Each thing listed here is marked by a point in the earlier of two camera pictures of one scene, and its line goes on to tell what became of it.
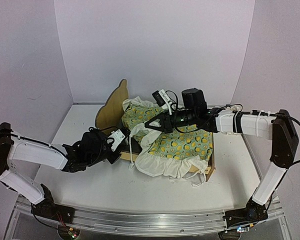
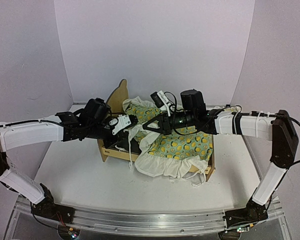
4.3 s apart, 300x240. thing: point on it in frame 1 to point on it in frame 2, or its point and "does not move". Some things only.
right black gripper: (167, 122) does not move
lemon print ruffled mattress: (183, 154) does not move
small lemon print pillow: (236, 107) does not move
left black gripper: (114, 155) to (114, 141)
